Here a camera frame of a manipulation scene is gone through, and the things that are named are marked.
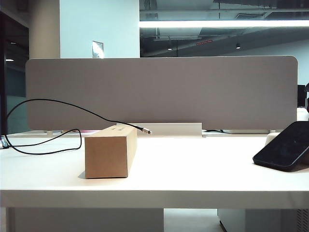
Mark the black charging cable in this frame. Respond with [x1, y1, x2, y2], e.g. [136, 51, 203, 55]
[0, 98, 153, 155]

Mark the black smartphone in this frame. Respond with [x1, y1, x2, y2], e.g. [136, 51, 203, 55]
[252, 120, 309, 173]

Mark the grey fabric desk divider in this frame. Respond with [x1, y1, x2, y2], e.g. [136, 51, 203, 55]
[25, 56, 300, 131]

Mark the brown cardboard box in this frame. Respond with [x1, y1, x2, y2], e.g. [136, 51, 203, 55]
[84, 125, 138, 179]

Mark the white rounded appliance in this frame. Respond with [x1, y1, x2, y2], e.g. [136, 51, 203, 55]
[296, 107, 309, 122]

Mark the dark office equipment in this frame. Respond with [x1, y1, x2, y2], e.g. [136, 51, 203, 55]
[297, 82, 309, 107]

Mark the paper wall notice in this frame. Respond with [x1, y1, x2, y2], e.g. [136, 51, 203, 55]
[92, 40, 104, 59]

